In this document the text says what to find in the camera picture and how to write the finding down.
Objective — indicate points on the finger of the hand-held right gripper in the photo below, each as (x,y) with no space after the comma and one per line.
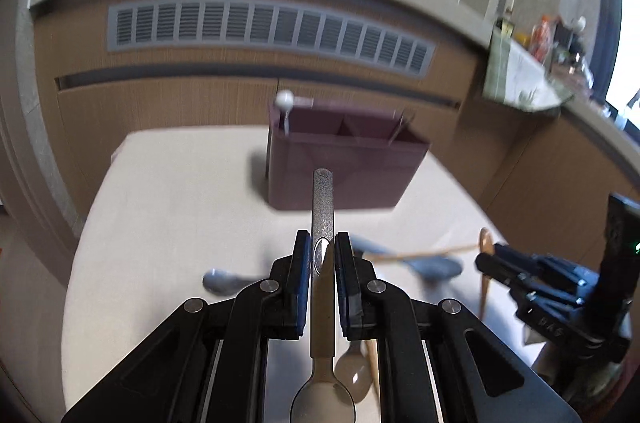
(540,263)
(530,285)

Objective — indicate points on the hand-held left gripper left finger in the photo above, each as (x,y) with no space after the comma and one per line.
(301,283)

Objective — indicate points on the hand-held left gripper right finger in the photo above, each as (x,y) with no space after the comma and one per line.
(344,283)

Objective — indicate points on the wooden spoon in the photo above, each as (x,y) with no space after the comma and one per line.
(485,240)

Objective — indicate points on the white plastic spoon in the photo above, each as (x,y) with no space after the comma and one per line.
(322,203)

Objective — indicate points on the wooden chopstick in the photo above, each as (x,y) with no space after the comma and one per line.
(374,363)
(450,249)

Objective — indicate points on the blue ceramic spoon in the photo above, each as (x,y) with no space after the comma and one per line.
(437,268)

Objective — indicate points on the maroon plastic utensil holder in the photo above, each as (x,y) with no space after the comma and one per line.
(360,173)

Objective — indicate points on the shovel-shaped metal spoon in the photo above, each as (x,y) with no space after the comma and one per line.
(405,124)

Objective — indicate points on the white ball-ended stirring spoon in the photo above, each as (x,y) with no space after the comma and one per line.
(285,99)

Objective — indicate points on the green checked towel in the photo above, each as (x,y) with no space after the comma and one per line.
(515,78)

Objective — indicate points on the black kitchen rack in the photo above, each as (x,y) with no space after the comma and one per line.
(572,53)

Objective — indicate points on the orange snack packet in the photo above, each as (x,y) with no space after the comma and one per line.
(542,38)

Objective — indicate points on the wooden kitchen cabinet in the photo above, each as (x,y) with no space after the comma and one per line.
(150,108)

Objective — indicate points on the long grey vent grille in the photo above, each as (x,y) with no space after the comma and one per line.
(270,30)

